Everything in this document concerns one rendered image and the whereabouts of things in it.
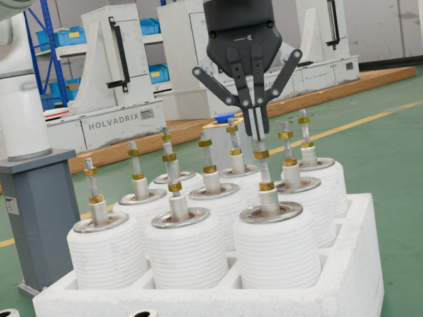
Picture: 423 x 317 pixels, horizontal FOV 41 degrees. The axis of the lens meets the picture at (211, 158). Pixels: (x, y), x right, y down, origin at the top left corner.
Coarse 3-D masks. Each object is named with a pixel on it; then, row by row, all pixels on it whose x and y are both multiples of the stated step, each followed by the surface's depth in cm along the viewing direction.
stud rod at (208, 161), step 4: (200, 132) 80; (204, 132) 80; (204, 136) 80; (204, 140) 80; (204, 148) 80; (208, 148) 80; (204, 152) 80; (208, 152) 80; (204, 156) 80; (208, 156) 80; (208, 160) 80; (208, 164) 80; (212, 164) 81; (212, 172) 81
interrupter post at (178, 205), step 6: (168, 198) 70; (174, 198) 69; (180, 198) 69; (174, 204) 69; (180, 204) 69; (186, 204) 70; (174, 210) 70; (180, 210) 70; (186, 210) 70; (174, 216) 70; (180, 216) 70; (186, 216) 70
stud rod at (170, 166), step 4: (164, 144) 69; (168, 144) 69; (164, 148) 69; (168, 148) 69; (168, 152) 69; (168, 164) 69; (172, 164) 69; (168, 168) 69; (172, 168) 69; (172, 172) 69; (172, 176) 69; (176, 176) 70; (172, 180) 69; (176, 180) 70; (172, 184) 70; (172, 192) 70; (176, 192) 70; (172, 196) 70; (176, 196) 70
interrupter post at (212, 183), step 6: (204, 174) 81; (210, 174) 80; (216, 174) 80; (204, 180) 81; (210, 180) 80; (216, 180) 80; (210, 186) 80; (216, 186) 80; (210, 192) 81; (216, 192) 80
